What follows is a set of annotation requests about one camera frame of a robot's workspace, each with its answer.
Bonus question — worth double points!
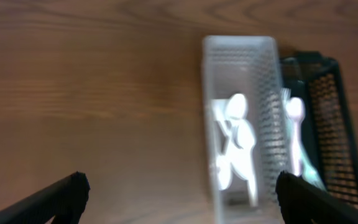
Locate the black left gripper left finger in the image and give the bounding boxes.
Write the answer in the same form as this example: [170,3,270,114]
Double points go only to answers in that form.
[0,172,90,224]

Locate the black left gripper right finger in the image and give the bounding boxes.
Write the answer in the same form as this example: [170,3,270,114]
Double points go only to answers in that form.
[275,171,358,224]

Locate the white plastic spoon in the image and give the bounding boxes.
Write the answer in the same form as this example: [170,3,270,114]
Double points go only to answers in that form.
[216,121,232,190]
[221,93,247,155]
[211,102,254,183]
[236,120,259,207]

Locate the white wooden spoon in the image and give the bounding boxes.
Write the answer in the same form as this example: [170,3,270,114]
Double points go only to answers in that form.
[285,97,305,176]

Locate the white plastic spoon top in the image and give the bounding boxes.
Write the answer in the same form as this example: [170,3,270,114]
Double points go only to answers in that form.
[221,93,247,155]

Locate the dark green plastic basket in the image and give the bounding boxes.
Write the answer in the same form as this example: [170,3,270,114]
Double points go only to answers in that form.
[280,52,358,209]

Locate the clear plastic basket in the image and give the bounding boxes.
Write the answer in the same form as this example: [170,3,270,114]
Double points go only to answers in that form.
[202,35,290,223]

